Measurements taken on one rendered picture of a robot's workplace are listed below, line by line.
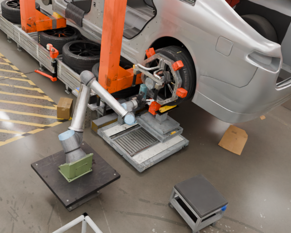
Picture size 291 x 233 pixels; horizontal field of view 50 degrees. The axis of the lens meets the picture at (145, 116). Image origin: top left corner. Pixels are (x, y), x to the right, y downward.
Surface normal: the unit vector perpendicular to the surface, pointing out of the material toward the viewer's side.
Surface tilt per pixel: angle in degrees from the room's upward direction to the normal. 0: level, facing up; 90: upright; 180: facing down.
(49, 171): 0
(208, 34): 90
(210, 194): 0
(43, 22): 90
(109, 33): 90
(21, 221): 0
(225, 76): 90
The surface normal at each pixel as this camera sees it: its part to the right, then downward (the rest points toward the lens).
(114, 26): 0.68, 0.51
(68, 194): 0.16, -0.80
